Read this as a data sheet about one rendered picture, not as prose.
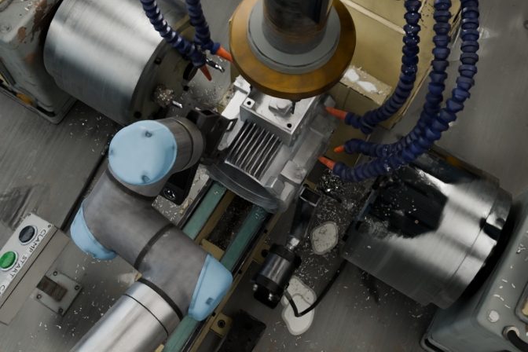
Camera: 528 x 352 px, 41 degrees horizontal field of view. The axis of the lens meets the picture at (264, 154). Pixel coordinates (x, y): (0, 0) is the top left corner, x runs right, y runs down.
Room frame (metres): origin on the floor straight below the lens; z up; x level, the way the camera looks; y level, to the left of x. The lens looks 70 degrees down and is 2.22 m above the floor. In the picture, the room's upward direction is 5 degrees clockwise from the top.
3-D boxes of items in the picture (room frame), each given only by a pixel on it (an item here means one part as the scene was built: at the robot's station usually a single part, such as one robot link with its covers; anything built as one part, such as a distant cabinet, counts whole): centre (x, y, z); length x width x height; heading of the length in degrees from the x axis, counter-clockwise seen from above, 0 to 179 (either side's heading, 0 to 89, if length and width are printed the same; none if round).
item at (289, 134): (0.50, -0.02, 1.11); 0.12 x 0.11 x 0.07; 154
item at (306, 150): (0.46, -0.01, 1.02); 0.20 x 0.19 x 0.19; 154
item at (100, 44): (0.63, 0.31, 1.04); 0.37 x 0.25 x 0.25; 63
